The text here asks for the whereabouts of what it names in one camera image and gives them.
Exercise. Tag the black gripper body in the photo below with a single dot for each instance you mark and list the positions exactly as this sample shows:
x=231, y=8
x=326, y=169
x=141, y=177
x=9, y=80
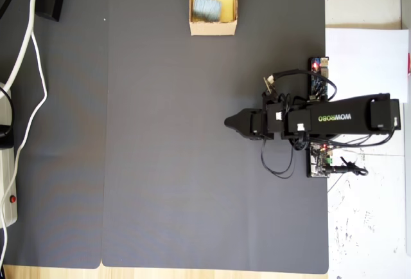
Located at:
x=269, y=121

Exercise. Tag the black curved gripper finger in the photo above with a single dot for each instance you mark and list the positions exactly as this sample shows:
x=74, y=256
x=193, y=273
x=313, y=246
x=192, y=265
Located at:
x=239, y=122

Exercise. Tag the light blue cloth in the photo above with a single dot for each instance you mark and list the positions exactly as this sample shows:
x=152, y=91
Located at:
x=207, y=8

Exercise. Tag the open cardboard box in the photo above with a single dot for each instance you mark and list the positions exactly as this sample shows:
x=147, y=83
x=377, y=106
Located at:
x=212, y=29

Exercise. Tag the black controller circuit board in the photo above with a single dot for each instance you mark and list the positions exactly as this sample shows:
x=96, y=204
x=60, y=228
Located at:
x=316, y=163

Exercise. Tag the blue controller circuit board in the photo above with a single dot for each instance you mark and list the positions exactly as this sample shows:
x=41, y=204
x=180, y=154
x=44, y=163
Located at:
x=318, y=79

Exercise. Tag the large grey mat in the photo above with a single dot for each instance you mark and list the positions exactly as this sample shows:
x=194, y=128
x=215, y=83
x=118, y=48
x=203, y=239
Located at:
x=176, y=163

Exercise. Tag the white paper sheet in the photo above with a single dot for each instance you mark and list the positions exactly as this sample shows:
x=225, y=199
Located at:
x=366, y=67

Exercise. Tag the red object at edge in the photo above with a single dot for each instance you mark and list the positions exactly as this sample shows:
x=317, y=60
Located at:
x=409, y=63

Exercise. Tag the narrow grey mat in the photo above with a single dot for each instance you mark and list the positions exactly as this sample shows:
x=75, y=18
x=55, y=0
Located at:
x=70, y=131

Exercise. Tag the white power strip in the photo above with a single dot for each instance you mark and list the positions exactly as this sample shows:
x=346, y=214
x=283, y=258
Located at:
x=8, y=182

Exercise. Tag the gripper camera circuit board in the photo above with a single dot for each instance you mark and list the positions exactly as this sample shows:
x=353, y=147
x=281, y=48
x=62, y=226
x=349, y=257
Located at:
x=269, y=87

